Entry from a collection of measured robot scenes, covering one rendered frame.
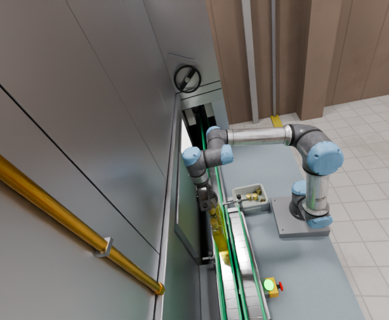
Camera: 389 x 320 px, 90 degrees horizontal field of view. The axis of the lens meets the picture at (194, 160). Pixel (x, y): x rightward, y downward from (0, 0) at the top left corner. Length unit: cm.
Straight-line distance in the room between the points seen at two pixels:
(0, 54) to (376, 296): 229
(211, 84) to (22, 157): 148
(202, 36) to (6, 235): 149
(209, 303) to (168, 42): 159
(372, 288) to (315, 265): 91
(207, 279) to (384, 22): 351
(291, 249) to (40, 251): 122
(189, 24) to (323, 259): 163
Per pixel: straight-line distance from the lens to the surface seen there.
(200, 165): 75
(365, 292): 218
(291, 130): 92
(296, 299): 128
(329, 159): 85
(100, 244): 42
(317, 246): 139
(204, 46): 161
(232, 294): 115
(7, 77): 41
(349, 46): 364
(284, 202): 146
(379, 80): 409
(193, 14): 158
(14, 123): 38
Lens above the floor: 199
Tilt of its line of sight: 40 degrees down
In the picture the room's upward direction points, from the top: 21 degrees counter-clockwise
